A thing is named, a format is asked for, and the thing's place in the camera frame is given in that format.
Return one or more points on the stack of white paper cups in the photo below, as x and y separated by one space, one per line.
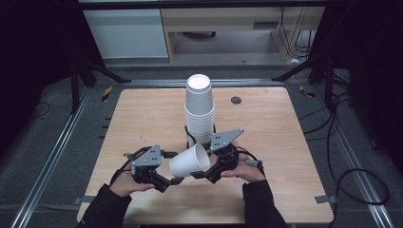
199 107

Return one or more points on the round black table grommet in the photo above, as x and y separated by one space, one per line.
236 100

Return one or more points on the person's left hand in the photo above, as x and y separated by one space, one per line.
126 185

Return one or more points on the yellow black striped tape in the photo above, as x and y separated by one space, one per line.
106 94
306 91

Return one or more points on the grey tape strip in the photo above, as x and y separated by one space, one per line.
84 200
326 199

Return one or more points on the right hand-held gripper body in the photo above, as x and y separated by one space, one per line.
225 148

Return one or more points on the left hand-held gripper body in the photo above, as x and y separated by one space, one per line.
147 161

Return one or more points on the single white paper cup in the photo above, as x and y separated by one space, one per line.
185 164

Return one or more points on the white cabinet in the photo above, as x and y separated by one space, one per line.
126 34

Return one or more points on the person's right hand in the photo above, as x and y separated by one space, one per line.
247 169

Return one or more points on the black metal stand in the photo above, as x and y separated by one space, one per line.
75 82
328 79

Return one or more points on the aluminium floor rail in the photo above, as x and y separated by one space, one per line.
358 167
47 164

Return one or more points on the dark curtain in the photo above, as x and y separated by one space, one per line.
31 63
374 63

